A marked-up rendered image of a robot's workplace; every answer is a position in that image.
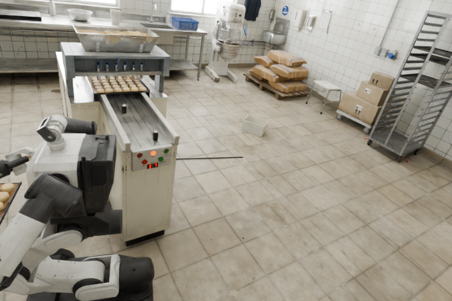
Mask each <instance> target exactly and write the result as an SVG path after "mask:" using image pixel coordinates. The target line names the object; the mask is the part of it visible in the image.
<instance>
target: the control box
mask: <svg viewBox="0 0 452 301"><path fill-rule="evenodd" d="M165 149H168V150H169V152H168V153H164V150H165ZM152 151H155V152H156V154H155V155H151V152H152ZM139 153H142V154H143V156H142V157H141V158H138V157H137V155H138V154H139ZM159 157H163V161H161V162H160V161H159ZM143 160H147V164H146V165H144V164H142V161H143ZM171 160H172V145H171V144H163V145H158V146H150V147H145V148H136V149H131V170H132V172H133V171H140V170H144V169H148V168H150V167H149V166H150V165H151V168H154V166H155V165H156V164H155V163H157V166H155V167H161V166H165V165H171ZM154 164H155V165H154ZM151 168H150V169H151Z"/></svg>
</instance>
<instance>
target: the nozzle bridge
mask: <svg viewBox="0 0 452 301"><path fill-rule="evenodd" d="M61 52H62V59H63V66H64V68H65V81H66V88H67V94H68V97H74V88H73V79H75V78H76V77H96V76H129V75H155V88H156V90H158V92H163V84H164V77H165V76H169V75H170V56H169V55H168V54H166V53H165V52H164V51H163V50H162V49H160V48H159V47H158V46H154V48H153V49H152V51H151V52H150V53H136V52H86V51H85V50H84V49H83V47H82V45H81V43H74V42H69V43H68V42H61ZM109 59H110V66H109V71H108V72H107V71H106V62H108V64H109ZM118 59H119V64H118ZM127 59H128V64H127V68H126V71H124V62H127ZM135 59H136V60H137V62H136V67H135V71H132V64H133V62H134V63H135ZM144 59H145V64H144V67H143V71H140V65H141V62H142V63H144ZM97 62H99V63H100V72H97ZM115 62H117V64H118V71H115Z"/></svg>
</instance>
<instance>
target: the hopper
mask: <svg viewBox="0 0 452 301"><path fill-rule="evenodd" d="M72 26H73V27H74V29H75V32H76V34H77V36H78V38H79V40H80V43H81V45H82V47H83V49H84V50H85V51H86V52H136V53H150V52H151V51H152V49H153V48H154V46H155V45H156V43H157V41H158V39H160V36H158V35H157V34H156V33H154V32H153V31H151V30H150V29H149V28H130V27H118V26H98V25H87V24H72ZM106 30H108V31H109V30H110V31H111V32H112V33H113V34H88V33H78V32H89V33H92V32H93V33H97V32H105V31H106ZM127 31H131V32H136V31H139V32H141V33H142V34H146V35H149V36H128V35H114V34H115V33H119V32H122V33H125V34H127Z"/></svg>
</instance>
